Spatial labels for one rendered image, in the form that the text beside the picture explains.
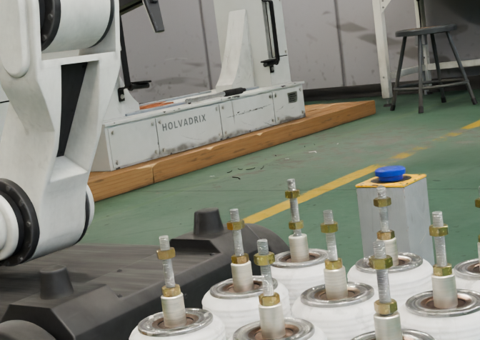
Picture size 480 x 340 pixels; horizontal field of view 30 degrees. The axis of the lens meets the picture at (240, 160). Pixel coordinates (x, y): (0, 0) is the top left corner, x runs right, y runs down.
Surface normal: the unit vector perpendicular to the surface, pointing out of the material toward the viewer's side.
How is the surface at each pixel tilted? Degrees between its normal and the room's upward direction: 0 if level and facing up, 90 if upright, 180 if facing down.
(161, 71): 90
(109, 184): 90
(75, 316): 45
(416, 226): 90
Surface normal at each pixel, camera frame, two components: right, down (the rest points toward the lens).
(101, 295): 0.49, -0.71
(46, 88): 0.83, 0.18
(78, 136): -0.56, 0.18
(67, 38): 0.61, 0.75
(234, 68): -0.54, -0.38
